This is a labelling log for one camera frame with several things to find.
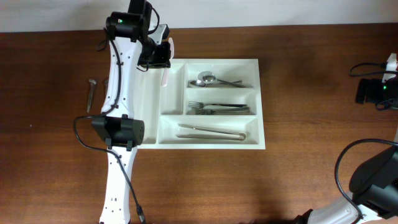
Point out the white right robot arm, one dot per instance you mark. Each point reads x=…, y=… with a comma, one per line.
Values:
x=372, y=190

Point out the pink plastic knife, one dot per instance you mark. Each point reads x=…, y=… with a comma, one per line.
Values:
x=165, y=77

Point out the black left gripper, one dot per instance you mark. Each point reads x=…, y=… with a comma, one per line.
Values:
x=158, y=59

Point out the metal fork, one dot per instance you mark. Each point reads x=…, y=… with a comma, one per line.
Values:
x=203, y=112
x=199, y=105
x=241, y=109

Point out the metal spoon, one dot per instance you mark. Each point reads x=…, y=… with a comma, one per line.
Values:
x=199, y=83
x=209, y=78

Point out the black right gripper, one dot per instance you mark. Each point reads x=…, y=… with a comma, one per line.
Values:
x=362, y=90

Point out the white cutlery tray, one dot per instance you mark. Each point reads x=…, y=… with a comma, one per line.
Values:
x=164, y=108

